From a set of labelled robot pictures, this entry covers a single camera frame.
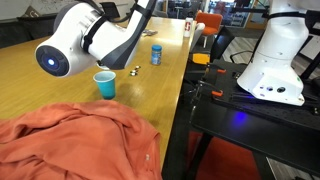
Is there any white can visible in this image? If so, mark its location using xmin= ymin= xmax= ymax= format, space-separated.
xmin=183 ymin=17 xmax=194 ymax=39

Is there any yellow box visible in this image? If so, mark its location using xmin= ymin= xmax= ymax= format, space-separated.
xmin=192 ymin=52 xmax=211 ymax=66

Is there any orange tipped black clamp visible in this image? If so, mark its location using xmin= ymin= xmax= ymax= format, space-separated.
xmin=189 ymin=79 xmax=224 ymax=114
xmin=203 ymin=63 xmax=228 ymax=81

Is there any orange chair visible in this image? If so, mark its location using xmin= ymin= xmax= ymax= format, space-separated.
xmin=194 ymin=10 xmax=224 ymax=37

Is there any brown paper poster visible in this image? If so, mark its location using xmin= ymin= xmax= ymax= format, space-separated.
xmin=21 ymin=4 xmax=43 ymax=18

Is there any orange cloth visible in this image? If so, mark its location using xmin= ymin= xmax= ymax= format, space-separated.
xmin=0 ymin=99 xmax=163 ymax=180

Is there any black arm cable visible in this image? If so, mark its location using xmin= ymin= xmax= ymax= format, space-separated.
xmin=81 ymin=0 xmax=158 ymax=54

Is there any black tripod pole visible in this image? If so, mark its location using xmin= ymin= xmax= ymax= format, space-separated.
xmin=301 ymin=51 xmax=320 ymax=81

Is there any blue plastic cup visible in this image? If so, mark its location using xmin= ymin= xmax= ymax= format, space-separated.
xmin=92 ymin=70 xmax=117 ymax=101

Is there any blue lidded jar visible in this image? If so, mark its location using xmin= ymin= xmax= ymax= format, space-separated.
xmin=150 ymin=44 xmax=163 ymax=66

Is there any black mounting table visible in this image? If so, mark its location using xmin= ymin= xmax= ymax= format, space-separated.
xmin=186 ymin=59 xmax=320 ymax=180

